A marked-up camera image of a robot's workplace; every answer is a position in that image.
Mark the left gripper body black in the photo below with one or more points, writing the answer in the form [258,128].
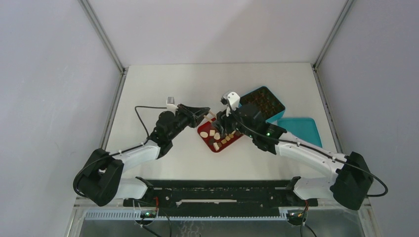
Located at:
[189,119]

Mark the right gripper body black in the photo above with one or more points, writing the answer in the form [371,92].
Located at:
[230,124]

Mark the red chocolate tray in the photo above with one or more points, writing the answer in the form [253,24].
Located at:
[212,138]

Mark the teal chocolate box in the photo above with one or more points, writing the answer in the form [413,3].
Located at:
[270,106]

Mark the wooden tongs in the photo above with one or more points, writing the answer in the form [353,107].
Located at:
[210,117]

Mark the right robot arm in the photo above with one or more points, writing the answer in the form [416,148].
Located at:
[346,178]

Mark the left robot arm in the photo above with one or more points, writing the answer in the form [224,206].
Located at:
[100,179]

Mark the teal box lid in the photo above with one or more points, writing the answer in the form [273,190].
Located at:
[303,128]

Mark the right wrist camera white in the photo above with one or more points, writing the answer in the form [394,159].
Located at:
[231,100]

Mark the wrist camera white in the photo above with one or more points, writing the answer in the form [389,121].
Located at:
[231,100]
[170,104]

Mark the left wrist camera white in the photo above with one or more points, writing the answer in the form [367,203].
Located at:
[170,104]

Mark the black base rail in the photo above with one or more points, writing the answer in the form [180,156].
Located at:
[220,198]

